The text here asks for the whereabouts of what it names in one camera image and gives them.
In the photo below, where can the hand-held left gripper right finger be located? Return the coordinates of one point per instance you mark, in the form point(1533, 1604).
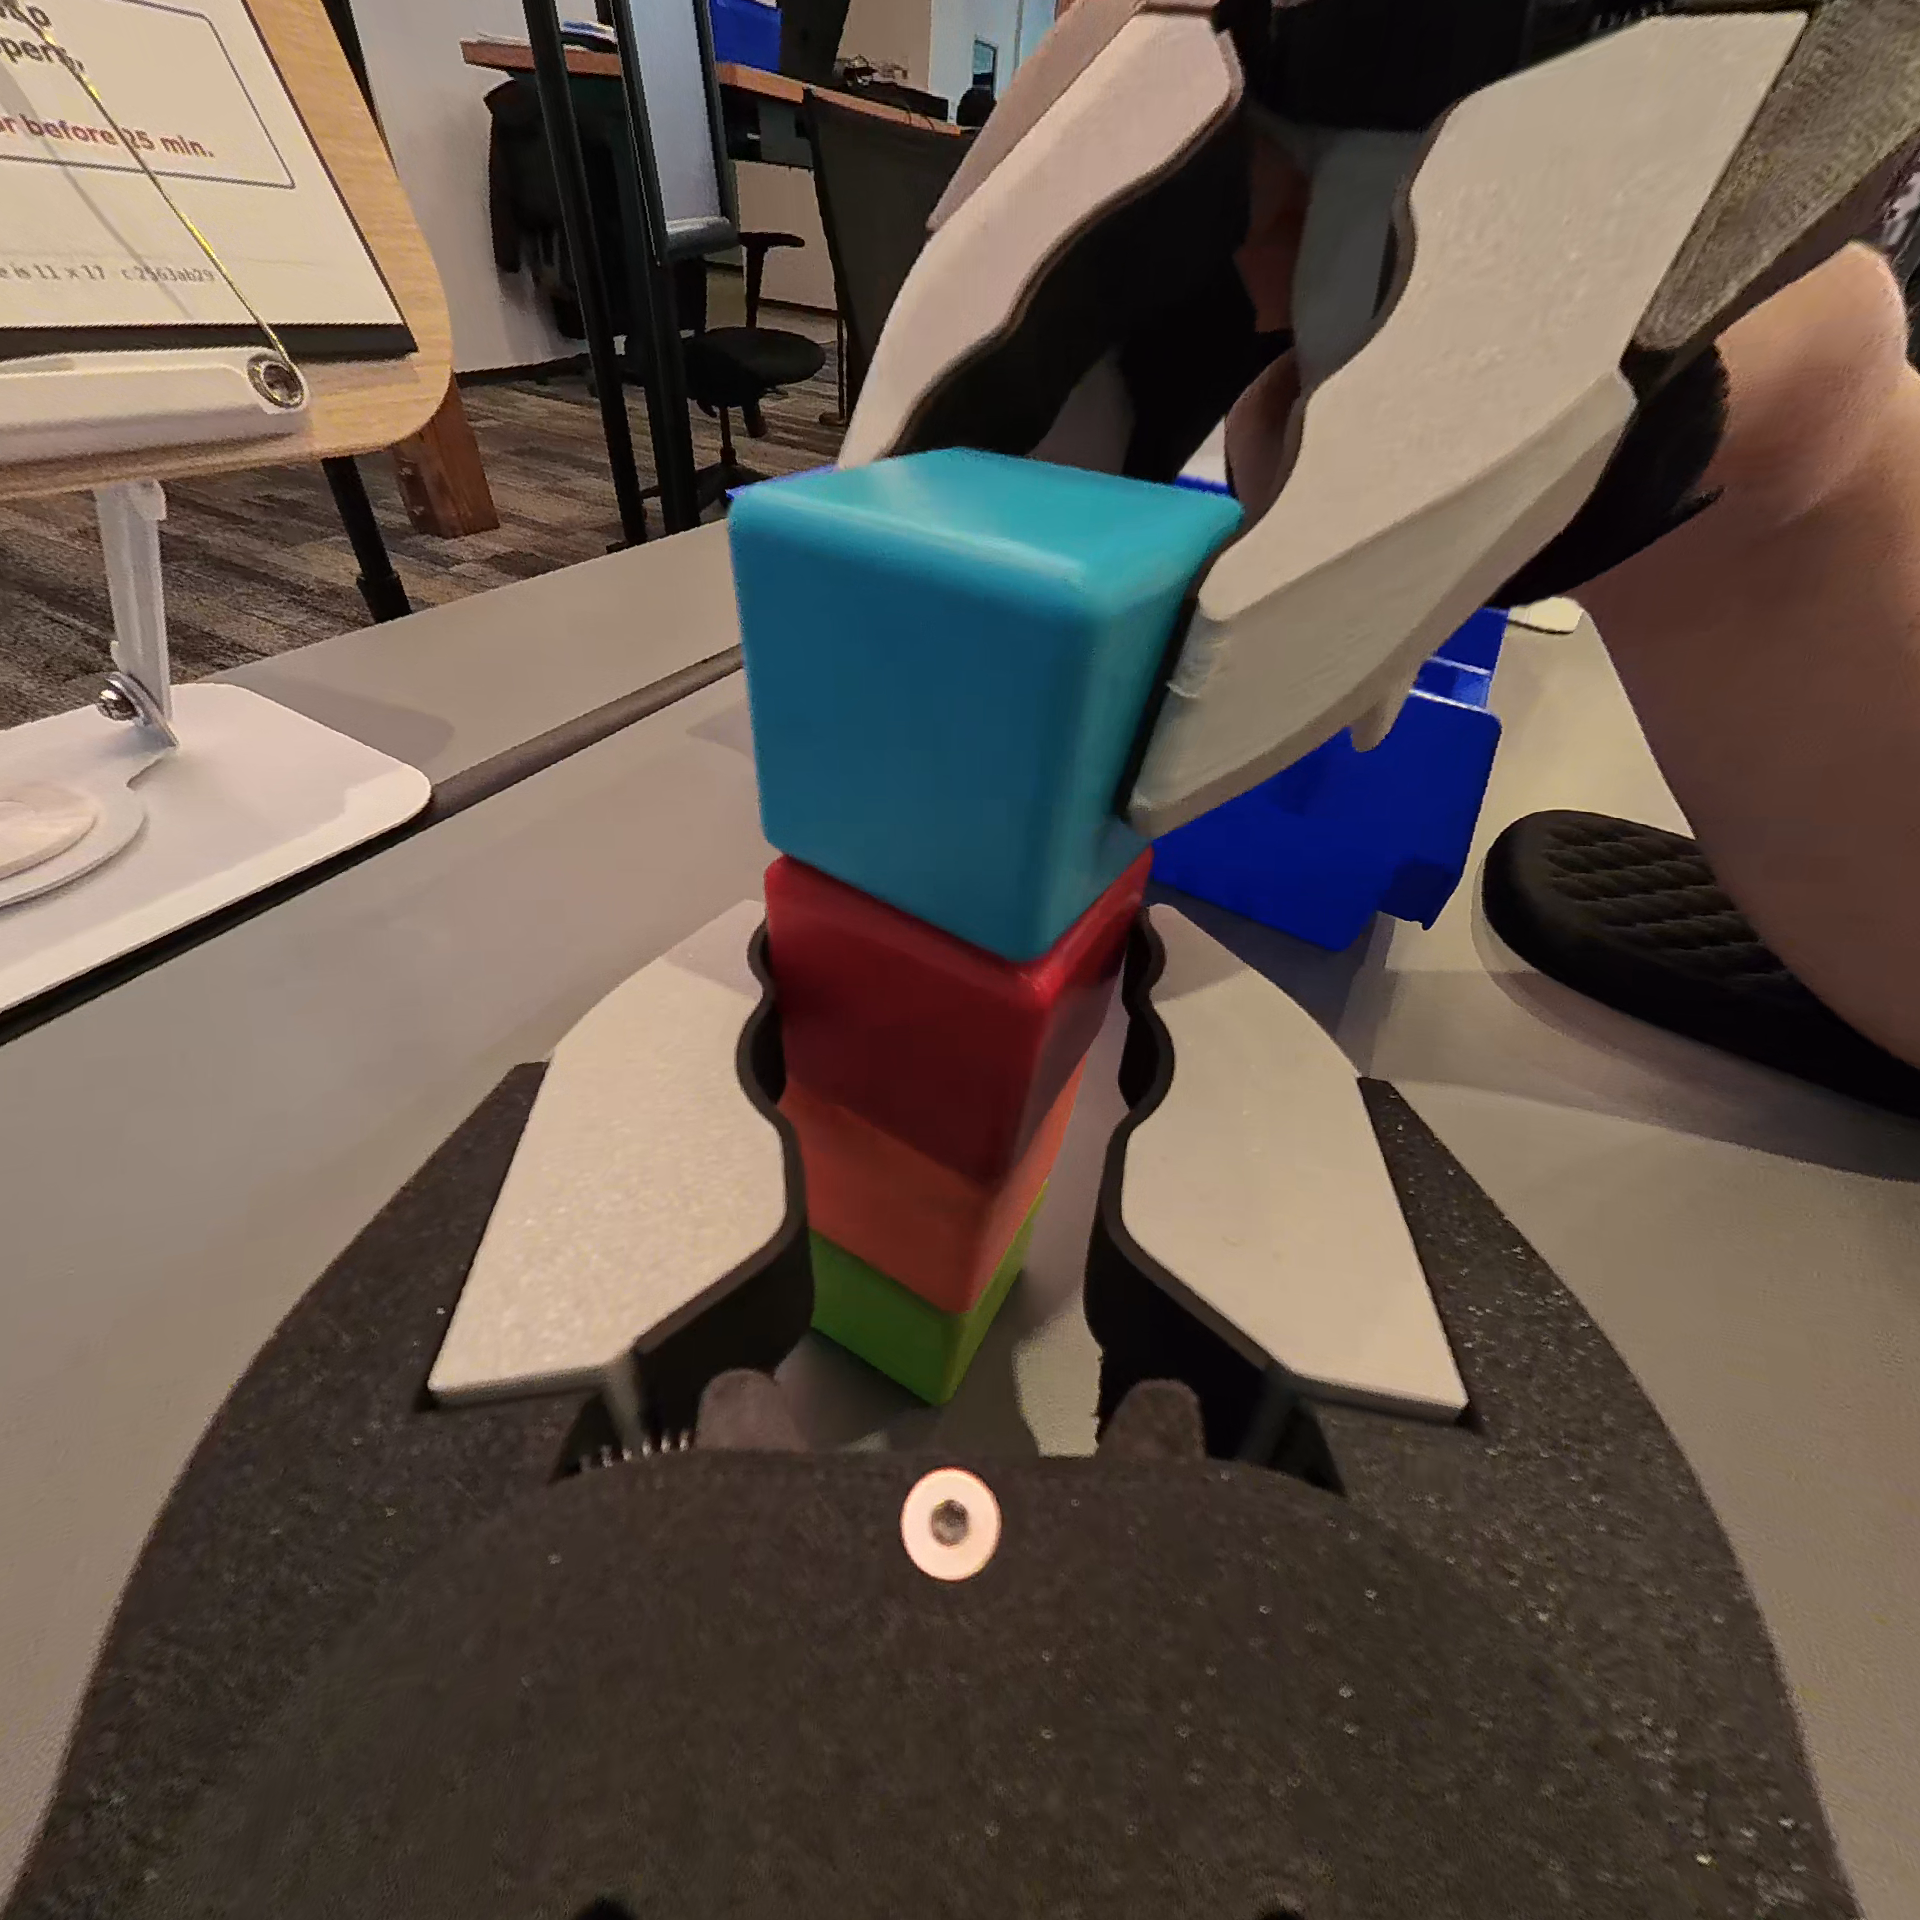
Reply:
point(1282, 1201)

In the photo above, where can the person's right forearm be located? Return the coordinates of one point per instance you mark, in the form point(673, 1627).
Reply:
point(1769, 750)

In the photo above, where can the light blue cube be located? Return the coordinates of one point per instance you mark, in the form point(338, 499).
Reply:
point(931, 705)

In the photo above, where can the person's right hand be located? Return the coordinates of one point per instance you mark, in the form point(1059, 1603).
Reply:
point(1830, 388)

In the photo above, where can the brown wooden post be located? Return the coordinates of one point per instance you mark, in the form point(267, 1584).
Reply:
point(457, 465)

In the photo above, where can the green cube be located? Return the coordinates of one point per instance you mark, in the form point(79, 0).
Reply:
point(914, 1328)

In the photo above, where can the black wrist rest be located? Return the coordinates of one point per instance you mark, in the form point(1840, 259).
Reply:
point(1635, 915)

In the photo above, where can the black office chair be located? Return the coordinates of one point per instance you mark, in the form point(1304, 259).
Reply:
point(879, 210)

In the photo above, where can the black easel frame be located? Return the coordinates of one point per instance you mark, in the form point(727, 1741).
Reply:
point(662, 225)

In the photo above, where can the printed instruction board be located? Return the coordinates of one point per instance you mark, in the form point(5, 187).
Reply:
point(149, 180)

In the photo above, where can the blue bin with white label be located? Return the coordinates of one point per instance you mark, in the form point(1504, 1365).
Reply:
point(744, 12)

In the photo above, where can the blue plastic bin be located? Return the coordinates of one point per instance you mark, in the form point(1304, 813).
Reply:
point(1335, 838)

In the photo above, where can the red cube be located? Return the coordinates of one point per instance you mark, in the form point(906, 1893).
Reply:
point(914, 1019)

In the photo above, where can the white document stand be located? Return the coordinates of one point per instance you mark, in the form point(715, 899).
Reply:
point(271, 796)

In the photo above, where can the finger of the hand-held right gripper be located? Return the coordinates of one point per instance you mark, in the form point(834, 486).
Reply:
point(1049, 225)
point(1499, 451)

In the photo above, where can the black swivel chair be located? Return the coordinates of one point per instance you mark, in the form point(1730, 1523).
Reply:
point(757, 353)

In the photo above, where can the orange cube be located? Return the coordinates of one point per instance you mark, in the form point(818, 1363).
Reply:
point(902, 1201)

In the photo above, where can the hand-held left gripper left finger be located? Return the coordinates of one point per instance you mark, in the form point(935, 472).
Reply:
point(630, 1201)

